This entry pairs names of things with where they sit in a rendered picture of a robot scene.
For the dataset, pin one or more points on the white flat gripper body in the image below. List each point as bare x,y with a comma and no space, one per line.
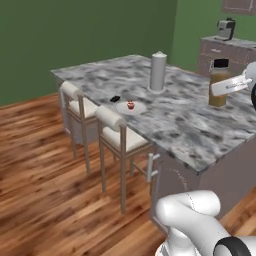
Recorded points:
230,85

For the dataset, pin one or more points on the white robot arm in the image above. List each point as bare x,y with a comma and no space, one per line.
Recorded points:
190,216

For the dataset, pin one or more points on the mauve base cabinet run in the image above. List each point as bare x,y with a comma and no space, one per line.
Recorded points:
221,53

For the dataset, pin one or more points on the white round plate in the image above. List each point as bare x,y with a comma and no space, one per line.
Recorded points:
139,107

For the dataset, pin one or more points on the red cupcake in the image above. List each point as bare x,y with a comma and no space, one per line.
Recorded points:
130,105

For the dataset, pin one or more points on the grey island cabinet door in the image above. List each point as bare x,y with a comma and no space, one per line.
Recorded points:
173,181

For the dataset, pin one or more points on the black chocolate bar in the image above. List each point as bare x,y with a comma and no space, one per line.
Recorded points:
115,98

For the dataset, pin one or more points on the amber jar with black lid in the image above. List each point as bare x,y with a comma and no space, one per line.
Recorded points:
218,98

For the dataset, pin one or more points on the grey coffee machine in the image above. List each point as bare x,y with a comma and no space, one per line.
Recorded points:
226,29

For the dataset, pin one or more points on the grey paper towel roll holder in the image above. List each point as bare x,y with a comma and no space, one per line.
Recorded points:
158,71

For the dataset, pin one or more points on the white cushioned wooden stool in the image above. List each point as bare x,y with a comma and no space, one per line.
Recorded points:
121,136
77,106

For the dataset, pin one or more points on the mauve wall cabinet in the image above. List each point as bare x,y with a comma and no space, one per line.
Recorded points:
238,6

